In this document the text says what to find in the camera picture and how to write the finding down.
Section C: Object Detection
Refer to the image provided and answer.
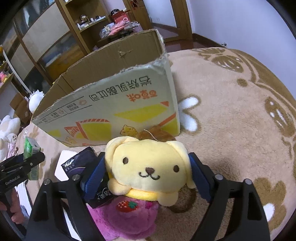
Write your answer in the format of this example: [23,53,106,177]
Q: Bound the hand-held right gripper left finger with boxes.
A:
[25,152,109,241]

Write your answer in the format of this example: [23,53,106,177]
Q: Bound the purple strawberry plush toy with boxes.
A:
[87,193,160,241]

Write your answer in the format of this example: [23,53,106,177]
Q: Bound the pink striped cloth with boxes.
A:
[8,141,17,161]

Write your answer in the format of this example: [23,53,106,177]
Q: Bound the person's left hand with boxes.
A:
[0,191,23,223]

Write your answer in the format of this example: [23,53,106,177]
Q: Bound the wooden wardrobe with glass doors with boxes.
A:
[0,0,91,99]

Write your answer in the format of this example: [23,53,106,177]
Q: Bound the yellow dog plush toy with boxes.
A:
[104,126,197,207]

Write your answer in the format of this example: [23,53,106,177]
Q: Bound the white crowned plush toy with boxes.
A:
[28,89,46,114]

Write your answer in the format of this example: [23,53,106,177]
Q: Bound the dark purple tissue packet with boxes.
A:
[61,147,116,209]

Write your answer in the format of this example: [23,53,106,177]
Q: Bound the wooden bookshelf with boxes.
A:
[55,0,154,54]

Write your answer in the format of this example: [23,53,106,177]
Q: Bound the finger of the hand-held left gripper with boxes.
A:
[0,153,26,171]
[23,152,46,174]

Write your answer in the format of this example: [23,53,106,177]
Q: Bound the white paper packet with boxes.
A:
[54,150,80,184]

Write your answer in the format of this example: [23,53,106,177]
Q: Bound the wooden door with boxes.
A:
[122,0,193,43]

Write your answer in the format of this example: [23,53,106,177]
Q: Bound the brown cardboard box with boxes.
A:
[10,93,32,124]

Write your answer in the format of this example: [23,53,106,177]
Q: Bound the pink cloth pouch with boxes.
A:
[107,22,127,37]

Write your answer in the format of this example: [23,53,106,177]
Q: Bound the red box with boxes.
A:
[110,10,133,24]

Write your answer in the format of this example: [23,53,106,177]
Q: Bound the printed cardboard box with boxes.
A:
[31,29,181,148]

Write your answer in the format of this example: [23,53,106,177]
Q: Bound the white cat plush toy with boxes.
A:
[0,115,22,161]

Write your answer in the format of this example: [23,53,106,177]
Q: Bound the green drink carton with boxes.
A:
[23,137,41,181]

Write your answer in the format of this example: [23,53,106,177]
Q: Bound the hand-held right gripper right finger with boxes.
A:
[188,152,271,241]

